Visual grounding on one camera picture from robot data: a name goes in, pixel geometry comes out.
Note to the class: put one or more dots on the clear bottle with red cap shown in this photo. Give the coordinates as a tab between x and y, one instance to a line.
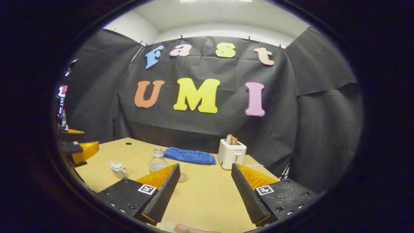
64	119

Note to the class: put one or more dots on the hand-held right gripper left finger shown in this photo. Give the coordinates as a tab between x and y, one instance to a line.
165	194

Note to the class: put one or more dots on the clear water bottle green label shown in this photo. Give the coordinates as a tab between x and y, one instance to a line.
157	160

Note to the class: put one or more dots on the computer monitor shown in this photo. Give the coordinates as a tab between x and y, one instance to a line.
62	97

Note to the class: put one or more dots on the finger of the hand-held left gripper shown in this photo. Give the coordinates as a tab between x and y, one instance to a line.
76	131
72	147

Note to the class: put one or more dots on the ceiling light panel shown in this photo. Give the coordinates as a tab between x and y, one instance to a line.
194	1

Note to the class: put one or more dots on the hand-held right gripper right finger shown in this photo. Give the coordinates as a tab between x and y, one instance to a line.
247	194

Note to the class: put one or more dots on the round brown coaster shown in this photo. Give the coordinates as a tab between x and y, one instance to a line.
183	178

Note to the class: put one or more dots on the white teacup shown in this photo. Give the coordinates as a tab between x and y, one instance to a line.
120	173

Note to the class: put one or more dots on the toast slice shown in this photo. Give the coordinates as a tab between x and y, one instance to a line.
232	139

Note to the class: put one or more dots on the white teacup lid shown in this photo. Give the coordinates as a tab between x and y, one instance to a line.
116	165

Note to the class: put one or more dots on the white toaster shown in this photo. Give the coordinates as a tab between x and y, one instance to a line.
230	155

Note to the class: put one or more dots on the blue towel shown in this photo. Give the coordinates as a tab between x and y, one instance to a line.
189	155

